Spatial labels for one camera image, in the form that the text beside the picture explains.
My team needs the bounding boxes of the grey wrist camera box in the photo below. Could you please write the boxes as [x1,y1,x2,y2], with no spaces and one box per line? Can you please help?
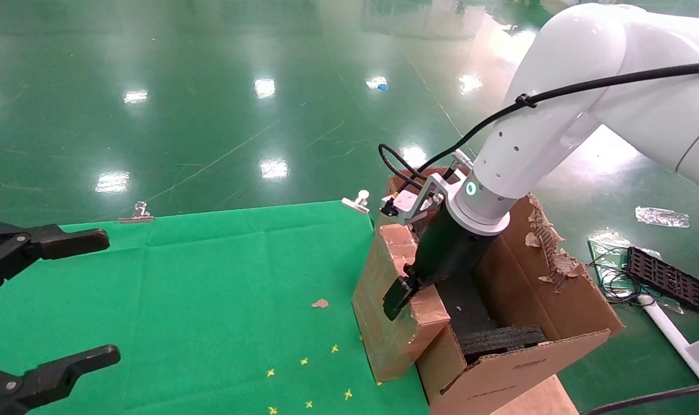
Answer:
[380,189,429,226]

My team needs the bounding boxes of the green cloth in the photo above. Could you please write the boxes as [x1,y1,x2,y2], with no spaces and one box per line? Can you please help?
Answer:
[0,200,431,415]

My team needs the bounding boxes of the green bag with wires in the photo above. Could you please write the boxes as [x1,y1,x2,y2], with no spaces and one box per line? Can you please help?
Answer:
[587,232,685,315]

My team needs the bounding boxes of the grey metal camera bracket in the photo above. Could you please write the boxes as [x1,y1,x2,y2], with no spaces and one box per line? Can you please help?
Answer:
[410,169,463,223]

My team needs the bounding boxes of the thick black sleeved cable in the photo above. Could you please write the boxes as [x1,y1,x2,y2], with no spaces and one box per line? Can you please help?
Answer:
[378,61,699,191]

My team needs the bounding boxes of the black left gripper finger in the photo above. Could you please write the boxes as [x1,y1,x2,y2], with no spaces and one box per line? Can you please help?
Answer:
[0,345,121,415]
[0,222,110,298]

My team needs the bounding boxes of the large open cardboard carton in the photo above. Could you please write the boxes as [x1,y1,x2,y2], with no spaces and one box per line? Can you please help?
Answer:
[387,167,626,415]

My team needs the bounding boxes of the silver binder clip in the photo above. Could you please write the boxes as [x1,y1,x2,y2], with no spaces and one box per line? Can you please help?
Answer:
[341,190,371,215]
[118,201,155,224]

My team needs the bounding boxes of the black plastic grid tray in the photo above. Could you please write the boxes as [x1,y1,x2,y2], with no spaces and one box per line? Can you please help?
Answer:
[623,246,699,315]

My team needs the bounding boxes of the clear crumpled plastic bag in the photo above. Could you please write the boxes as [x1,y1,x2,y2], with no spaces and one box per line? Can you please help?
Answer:
[635,206,691,229]

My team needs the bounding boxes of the white pipe frame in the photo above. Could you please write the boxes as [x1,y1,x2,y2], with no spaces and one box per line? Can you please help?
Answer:
[638,295,699,402]

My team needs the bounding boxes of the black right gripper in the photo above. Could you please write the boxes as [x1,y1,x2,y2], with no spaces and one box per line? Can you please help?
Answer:
[382,205,498,322]

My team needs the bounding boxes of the thin black cable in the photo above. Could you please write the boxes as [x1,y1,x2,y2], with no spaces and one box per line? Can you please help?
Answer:
[580,380,699,415]

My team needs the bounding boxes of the black foam strip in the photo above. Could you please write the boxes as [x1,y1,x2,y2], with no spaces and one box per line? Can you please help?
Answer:
[456,325,550,364]

